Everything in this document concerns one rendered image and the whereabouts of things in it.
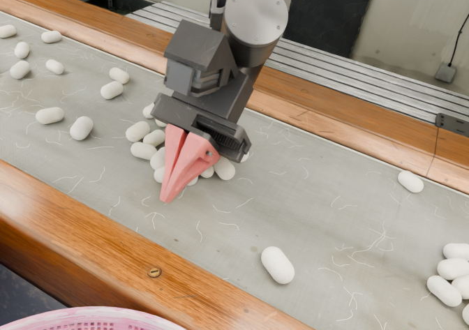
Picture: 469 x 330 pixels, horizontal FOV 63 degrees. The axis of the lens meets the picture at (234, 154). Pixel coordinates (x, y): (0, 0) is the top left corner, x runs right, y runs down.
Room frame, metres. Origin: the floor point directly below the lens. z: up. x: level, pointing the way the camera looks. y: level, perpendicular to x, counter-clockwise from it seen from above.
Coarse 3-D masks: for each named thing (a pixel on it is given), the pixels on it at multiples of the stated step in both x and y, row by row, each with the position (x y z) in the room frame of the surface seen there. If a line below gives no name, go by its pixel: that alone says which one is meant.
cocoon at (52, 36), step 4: (44, 32) 0.61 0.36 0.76; (48, 32) 0.62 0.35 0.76; (52, 32) 0.62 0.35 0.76; (56, 32) 0.62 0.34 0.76; (44, 36) 0.61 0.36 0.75; (48, 36) 0.61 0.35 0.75; (52, 36) 0.61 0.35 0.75; (56, 36) 0.62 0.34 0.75; (60, 36) 0.62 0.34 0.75; (44, 40) 0.61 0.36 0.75; (48, 40) 0.61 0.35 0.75; (52, 40) 0.61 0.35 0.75; (56, 40) 0.62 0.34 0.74
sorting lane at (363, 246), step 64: (0, 64) 0.51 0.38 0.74; (64, 64) 0.55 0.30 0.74; (128, 64) 0.59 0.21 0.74; (0, 128) 0.36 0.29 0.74; (64, 128) 0.39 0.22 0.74; (256, 128) 0.47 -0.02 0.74; (64, 192) 0.28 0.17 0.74; (128, 192) 0.30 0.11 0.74; (192, 192) 0.32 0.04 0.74; (256, 192) 0.33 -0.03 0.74; (320, 192) 0.36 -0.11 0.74; (384, 192) 0.38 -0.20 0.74; (448, 192) 0.40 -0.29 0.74; (192, 256) 0.23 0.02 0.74; (256, 256) 0.24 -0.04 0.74; (320, 256) 0.26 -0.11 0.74; (384, 256) 0.27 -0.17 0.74; (320, 320) 0.19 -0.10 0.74; (384, 320) 0.20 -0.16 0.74; (448, 320) 0.21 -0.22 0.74
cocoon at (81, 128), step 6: (78, 120) 0.38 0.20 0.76; (84, 120) 0.38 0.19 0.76; (90, 120) 0.39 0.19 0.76; (72, 126) 0.37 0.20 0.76; (78, 126) 0.37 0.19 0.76; (84, 126) 0.37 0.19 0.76; (90, 126) 0.38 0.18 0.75; (72, 132) 0.36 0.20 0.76; (78, 132) 0.36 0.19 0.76; (84, 132) 0.37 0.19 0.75; (78, 138) 0.36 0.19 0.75; (84, 138) 0.37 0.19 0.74
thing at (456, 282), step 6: (462, 276) 0.25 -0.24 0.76; (468, 276) 0.25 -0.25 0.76; (456, 282) 0.24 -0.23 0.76; (462, 282) 0.24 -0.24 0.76; (468, 282) 0.24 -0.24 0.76; (456, 288) 0.24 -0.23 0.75; (462, 288) 0.24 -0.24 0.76; (468, 288) 0.24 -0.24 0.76; (462, 294) 0.23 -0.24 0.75; (468, 294) 0.23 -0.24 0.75
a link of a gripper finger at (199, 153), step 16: (160, 112) 0.33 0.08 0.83; (176, 112) 0.33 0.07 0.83; (192, 112) 0.33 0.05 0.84; (192, 128) 0.31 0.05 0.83; (192, 144) 0.30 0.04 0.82; (208, 144) 0.31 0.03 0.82; (192, 160) 0.30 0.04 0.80; (208, 160) 0.32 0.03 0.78; (176, 176) 0.29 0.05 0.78; (192, 176) 0.31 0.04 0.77; (176, 192) 0.29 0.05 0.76
